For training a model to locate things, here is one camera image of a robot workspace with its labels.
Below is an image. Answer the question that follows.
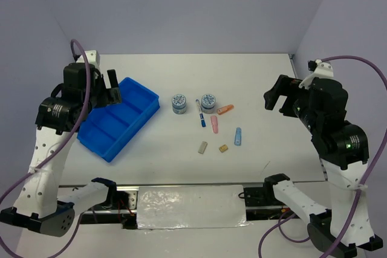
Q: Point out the blue plastic divided tray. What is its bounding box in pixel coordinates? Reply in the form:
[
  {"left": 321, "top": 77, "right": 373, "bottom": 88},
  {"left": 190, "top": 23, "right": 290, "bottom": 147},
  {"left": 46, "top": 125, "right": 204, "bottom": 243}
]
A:
[{"left": 77, "top": 77, "right": 160, "bottom": 163}]

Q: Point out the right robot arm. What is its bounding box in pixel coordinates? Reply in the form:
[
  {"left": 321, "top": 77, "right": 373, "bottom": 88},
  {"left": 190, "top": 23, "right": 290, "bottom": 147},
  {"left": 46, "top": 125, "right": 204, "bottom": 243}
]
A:
[{"left": 262, "top": 58, "right": 383, "bottom": 257}]

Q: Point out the blue cleaning gel jar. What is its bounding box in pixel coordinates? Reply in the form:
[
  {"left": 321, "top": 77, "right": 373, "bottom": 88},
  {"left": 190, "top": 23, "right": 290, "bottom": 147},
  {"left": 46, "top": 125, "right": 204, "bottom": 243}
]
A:
[{"left": 172, "top": 94, "right": 187, "bottom": 114}]

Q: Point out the pink correction tape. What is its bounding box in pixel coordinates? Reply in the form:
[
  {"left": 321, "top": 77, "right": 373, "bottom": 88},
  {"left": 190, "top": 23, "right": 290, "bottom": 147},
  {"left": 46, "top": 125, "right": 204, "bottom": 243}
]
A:
[{"left": 210, "top": 115, "right": 218, "bottom": 134}]

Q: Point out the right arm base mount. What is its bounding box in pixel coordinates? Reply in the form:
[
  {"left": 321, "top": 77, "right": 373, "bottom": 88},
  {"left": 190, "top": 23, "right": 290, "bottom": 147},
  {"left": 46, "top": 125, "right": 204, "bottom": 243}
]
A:
[{"left": 238, "top": 184, "right": 290, "bottom": 222}]

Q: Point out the blue white whiteboard marker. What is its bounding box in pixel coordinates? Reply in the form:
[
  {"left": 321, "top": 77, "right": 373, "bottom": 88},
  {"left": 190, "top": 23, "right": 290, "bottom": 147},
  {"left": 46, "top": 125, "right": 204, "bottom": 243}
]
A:
[{"left": 195, "top": 99, "right": 206, "bottom": 127}]

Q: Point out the small tan eraser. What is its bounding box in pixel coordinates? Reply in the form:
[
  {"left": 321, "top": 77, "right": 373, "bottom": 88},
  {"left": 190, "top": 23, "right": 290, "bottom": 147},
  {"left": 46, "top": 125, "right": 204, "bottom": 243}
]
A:
[{"left": 219, "top": 144, "right": 228, "bottom": 152}]

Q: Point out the grey eraser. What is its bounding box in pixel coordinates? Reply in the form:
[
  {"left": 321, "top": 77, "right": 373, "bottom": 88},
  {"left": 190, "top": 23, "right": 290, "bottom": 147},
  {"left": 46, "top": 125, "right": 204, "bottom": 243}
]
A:
[{"left": 198, "top": 141, "right": 208, "bottom": 154}]

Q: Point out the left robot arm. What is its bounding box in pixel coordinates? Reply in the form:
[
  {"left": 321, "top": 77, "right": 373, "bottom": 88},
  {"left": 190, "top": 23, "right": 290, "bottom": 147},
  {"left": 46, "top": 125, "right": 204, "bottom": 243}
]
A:
[{"left": 1, "top": 50, "right": 121, "bottom": 237}]

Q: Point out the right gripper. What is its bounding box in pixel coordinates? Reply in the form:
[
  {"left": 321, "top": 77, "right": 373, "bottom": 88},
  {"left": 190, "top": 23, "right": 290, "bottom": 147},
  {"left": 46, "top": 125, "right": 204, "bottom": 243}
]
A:
[{"left": 263, "top": 72, "right": 319, "bottom": 129}]

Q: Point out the light blue correction tape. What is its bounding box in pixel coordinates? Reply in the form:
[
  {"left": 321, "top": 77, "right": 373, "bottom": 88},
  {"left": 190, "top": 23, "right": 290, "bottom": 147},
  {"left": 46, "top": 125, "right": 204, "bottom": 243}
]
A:
[{"left": 234, "top": 127, "right": 241, "bottom": 146}]

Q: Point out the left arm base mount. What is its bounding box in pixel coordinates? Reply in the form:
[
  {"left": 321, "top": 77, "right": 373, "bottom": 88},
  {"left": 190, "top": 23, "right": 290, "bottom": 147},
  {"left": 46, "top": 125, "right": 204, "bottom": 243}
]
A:
[{"left": 81, "top": 186, "right": 139, "bottom": 230}]

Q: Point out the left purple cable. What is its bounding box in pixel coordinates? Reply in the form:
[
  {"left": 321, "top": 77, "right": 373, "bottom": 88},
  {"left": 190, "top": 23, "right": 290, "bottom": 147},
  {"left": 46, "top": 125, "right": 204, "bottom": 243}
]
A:
[{"left": 0, "top": 39, "right": 91, "bottom": 257}]

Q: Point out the silver foil sheet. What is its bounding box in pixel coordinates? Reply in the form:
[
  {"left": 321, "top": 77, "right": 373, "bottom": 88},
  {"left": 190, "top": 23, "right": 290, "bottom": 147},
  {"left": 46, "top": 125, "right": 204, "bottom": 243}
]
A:
[{"left": 137, "top": 185, "right": 249, "bottom": 230}]

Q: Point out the orange correction tape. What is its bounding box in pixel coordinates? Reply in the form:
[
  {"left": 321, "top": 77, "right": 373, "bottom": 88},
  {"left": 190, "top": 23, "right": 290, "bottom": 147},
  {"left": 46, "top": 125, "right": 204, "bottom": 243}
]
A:
[{"left": 216, "top": 105, "right": 234, "bottom": 115}]

